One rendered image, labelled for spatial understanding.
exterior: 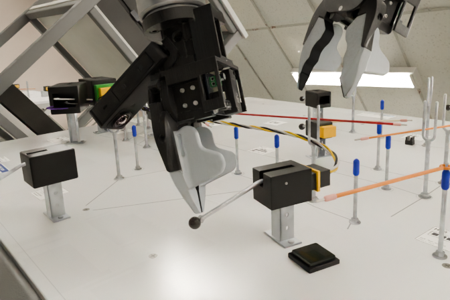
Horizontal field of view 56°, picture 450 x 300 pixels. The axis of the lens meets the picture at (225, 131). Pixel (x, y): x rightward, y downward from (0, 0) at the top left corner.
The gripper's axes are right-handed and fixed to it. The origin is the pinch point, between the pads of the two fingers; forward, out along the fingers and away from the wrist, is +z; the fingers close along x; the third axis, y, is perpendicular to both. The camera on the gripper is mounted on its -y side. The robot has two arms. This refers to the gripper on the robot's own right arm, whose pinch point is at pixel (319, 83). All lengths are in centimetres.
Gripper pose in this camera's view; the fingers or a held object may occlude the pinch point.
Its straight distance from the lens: 52.1
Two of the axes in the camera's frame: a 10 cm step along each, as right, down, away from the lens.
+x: -4.4, -1.9, 8.8
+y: 8.3, 2.8, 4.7
